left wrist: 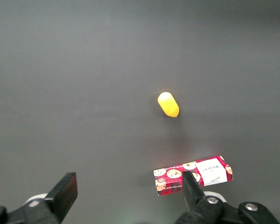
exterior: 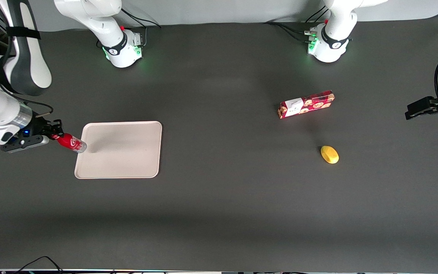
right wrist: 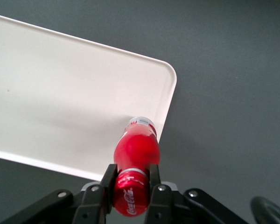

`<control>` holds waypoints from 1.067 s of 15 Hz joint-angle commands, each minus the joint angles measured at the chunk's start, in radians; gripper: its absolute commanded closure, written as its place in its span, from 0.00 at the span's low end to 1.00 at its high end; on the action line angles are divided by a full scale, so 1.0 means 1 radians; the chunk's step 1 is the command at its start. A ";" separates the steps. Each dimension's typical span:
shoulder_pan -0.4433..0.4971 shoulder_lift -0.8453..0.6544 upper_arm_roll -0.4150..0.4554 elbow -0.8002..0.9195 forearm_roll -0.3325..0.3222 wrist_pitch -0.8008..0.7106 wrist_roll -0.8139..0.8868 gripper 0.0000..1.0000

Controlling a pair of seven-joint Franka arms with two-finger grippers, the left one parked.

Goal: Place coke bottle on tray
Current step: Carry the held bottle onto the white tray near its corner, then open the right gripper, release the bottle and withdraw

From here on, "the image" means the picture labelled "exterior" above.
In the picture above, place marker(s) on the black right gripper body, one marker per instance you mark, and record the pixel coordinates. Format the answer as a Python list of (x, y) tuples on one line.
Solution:
[(39, 127)]

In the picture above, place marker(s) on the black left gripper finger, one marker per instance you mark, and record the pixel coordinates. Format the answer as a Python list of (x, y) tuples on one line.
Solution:
[(422, 102), (420, 113)]

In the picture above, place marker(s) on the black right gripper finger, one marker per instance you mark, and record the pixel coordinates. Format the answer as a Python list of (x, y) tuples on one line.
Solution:
[(57, 124), (56, 134)]

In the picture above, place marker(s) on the red coke bottle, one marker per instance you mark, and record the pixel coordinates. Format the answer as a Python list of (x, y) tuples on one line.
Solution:
[(72, 142)]

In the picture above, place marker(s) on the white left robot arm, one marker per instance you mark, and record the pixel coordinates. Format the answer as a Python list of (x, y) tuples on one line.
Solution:
[(335, 34)]

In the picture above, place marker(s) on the beige plastic tray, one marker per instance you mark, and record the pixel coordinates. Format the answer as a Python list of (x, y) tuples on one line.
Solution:
[(124, 150)]

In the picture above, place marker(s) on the yellow lemon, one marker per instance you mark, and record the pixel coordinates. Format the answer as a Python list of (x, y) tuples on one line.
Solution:
[(329, 154)]

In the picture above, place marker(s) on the red cookie box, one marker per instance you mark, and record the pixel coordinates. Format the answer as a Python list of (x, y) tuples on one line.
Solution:
[(306, 104)]

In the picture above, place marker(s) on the dark grey table mat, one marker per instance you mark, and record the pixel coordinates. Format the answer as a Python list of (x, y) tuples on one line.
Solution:
[(226, 198)]

